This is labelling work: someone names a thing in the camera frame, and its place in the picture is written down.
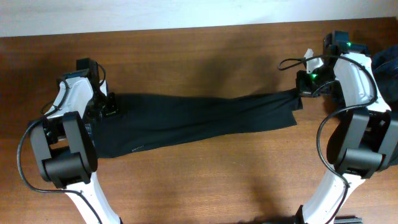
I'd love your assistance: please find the black leggings red waistband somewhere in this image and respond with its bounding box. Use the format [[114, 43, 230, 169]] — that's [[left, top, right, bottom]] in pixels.
[[93, 89, 303, 158]]

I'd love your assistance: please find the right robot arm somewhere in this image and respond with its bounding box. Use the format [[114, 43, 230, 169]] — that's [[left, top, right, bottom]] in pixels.
[[295, 40, 397, 223]]

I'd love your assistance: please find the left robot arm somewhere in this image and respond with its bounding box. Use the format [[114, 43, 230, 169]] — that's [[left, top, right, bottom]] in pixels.
[[20, 58, 122, 223]]

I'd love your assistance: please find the dark clothes pile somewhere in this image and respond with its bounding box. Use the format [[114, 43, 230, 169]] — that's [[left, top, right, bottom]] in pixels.
[[371, 45, 397, 172]]

